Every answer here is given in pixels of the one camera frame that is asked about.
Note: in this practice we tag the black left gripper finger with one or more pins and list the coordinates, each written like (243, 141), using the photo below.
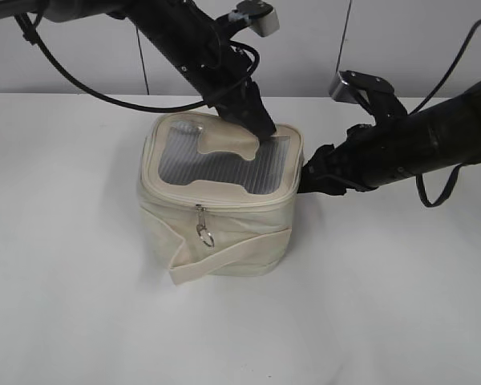
(243, 106)

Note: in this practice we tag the cream canvas zipper bag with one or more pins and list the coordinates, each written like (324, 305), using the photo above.
(214, 199)

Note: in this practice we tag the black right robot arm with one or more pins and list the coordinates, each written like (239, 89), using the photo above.
(398, 146)

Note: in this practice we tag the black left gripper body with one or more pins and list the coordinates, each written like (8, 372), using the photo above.
(199, 47)

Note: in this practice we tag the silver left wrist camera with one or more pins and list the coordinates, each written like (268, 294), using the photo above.
(259, 16)

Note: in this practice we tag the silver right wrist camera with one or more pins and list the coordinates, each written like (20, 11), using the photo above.
(358, 86)

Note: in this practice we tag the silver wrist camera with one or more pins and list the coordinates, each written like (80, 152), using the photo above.
(259, 16)
(358, 86)

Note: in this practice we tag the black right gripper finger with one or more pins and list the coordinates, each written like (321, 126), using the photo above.
(315, 178)

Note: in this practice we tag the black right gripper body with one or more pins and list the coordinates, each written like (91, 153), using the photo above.
(369, 157)

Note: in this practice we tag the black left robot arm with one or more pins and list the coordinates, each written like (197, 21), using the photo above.
(29, 14)

